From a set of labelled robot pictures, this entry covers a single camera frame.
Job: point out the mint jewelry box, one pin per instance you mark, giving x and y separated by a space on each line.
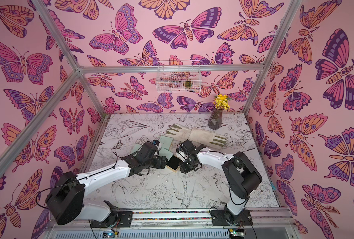
166 142
136 148
173 161

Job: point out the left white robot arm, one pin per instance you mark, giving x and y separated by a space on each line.
67 199

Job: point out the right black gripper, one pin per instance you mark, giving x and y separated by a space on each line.
183 163

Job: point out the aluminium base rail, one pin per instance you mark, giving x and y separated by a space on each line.
204 223

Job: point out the white work glove right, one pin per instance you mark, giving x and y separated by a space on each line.
208 138

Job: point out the white wire basket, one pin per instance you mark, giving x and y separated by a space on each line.
179 76

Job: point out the yellow flowers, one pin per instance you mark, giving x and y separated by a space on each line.
220 102

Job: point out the white work glove left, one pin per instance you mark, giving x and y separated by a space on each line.
178 132

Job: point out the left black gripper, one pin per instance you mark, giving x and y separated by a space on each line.
161 162

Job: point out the white work glove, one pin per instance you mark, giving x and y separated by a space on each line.
208 138
178 132

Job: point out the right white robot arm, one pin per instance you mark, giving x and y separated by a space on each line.
241 175

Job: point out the dark glass vase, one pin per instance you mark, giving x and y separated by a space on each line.
215 120

